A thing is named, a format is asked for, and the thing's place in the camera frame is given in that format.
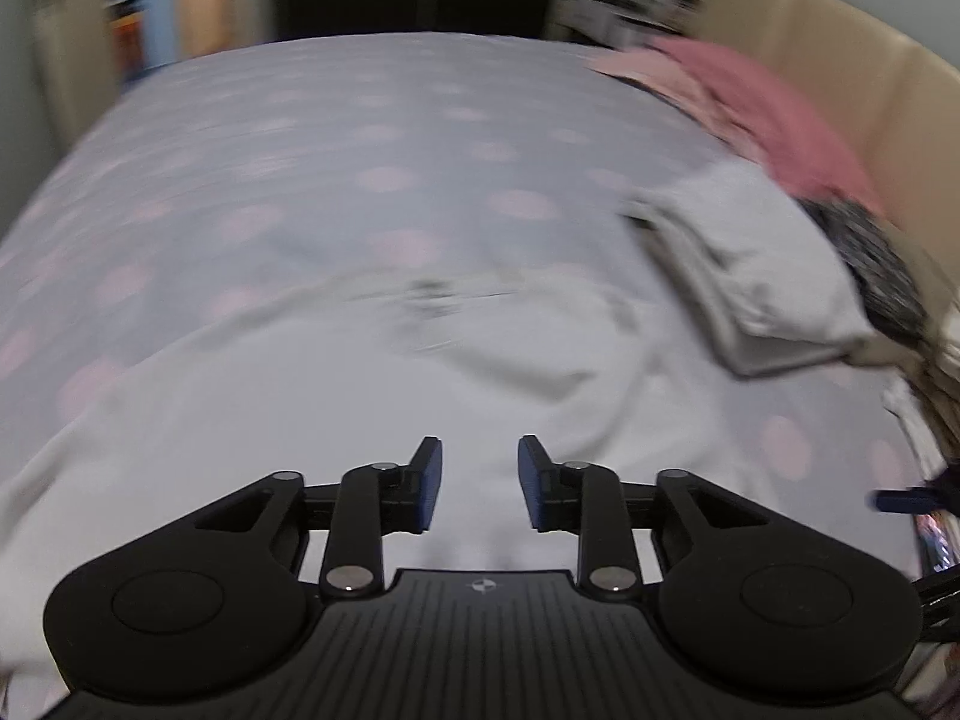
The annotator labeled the pink cloth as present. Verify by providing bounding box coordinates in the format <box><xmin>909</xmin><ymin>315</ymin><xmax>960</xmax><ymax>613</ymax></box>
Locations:
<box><xmin>591</xmin><ymin>36</ymin><xmax>882</xmax><ymax>205</ymax></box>

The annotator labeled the beige headboard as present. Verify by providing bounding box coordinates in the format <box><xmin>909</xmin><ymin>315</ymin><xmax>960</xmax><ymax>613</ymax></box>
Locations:
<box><xmin>694</xmin><ymin>0</ymin><xmax>960</xmax><ymax>331</ymax></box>

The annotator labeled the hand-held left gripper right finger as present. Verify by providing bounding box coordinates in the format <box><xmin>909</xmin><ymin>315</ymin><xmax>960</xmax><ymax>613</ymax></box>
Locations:
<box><xmin>517</xmin><ymin>435</ymin><xmax>775</xmax><ymax>602</ymax></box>

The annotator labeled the dark patterned cloth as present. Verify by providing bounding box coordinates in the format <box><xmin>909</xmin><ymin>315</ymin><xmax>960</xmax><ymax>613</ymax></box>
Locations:
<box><xmin>799</xmin><ymin>196</ymin><xmax>935</xmax><ymax>340</ymax></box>

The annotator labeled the polka dot bed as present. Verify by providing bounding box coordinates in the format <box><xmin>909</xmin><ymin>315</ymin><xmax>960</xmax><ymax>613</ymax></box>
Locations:
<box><xmin>0</xmin><ymin>31</ymin><xmax>946</xmax><ymax>720</ymax></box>

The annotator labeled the white garment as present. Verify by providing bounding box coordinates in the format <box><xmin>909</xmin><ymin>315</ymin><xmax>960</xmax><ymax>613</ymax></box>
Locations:
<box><xmin>0</xmin><ymin>266</ymin><xmax>758</xmax><ymax>691</ymax></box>

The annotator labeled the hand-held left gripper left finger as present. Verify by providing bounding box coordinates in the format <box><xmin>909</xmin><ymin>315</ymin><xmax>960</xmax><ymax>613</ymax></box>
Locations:
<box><xmin>191</xmin><ymin>435</ymin><xmax>443</xmax><ymax>602</ymax></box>

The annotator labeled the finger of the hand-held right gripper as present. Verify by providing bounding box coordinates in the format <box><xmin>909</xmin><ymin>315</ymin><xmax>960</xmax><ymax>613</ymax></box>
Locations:
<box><xmin>872</xmin><ymin>487</ymin><xmax>943</xmax><ymax>515</ymax></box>

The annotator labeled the grey folded garment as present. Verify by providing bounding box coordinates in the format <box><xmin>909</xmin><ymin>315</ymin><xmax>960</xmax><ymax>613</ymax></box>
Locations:
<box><xmin>626</xmin><ymin>161</ymin><xmax>880</xmax><ymax>380</ymax></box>

